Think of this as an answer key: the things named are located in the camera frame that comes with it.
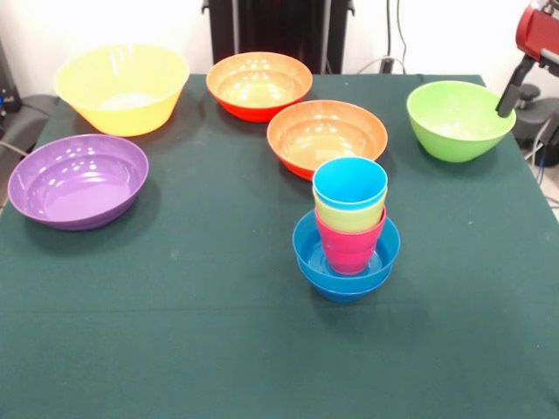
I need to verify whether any large yellow bowl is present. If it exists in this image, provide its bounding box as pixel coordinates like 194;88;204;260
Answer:
52;43;191;138

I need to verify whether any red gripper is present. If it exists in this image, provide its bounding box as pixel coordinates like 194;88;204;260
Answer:
496;0;559;119

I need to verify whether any dark blue bowl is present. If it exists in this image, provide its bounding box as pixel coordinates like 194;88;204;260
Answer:
297;261;393;305

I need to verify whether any yellow-green cup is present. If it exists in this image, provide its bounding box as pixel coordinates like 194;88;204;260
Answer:
313;188;389;233

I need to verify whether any dark green tablecloth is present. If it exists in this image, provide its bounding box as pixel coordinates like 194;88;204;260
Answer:
0;72;559;419

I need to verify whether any red cup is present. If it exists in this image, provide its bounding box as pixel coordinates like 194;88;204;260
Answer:
314;205;388;276

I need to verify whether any light green bowl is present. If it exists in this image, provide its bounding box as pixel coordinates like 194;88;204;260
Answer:
406;80;517;163

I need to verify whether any black chair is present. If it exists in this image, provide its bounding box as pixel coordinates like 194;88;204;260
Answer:
0;93;59;158

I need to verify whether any black wall cable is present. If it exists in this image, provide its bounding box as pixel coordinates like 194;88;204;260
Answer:
394;0;410;74

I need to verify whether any orange bowl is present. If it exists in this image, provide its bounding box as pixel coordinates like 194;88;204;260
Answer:
266;100;390;182
205;51;314;123

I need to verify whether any black knob clamp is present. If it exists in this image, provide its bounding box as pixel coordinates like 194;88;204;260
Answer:
514;83;542;114

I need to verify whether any grey blue cable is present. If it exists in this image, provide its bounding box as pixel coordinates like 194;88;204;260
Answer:
523;117;559;169

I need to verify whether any black rounded base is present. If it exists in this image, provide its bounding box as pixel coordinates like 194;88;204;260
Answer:
511;98;559;152

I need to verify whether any light blue bowl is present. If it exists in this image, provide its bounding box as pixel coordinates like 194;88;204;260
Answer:
292;209;402;281

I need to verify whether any light blue cup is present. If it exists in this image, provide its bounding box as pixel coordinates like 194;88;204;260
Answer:
312;157;390;210

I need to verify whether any purple bowl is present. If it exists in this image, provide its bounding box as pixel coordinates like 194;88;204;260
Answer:
7;133;150;231

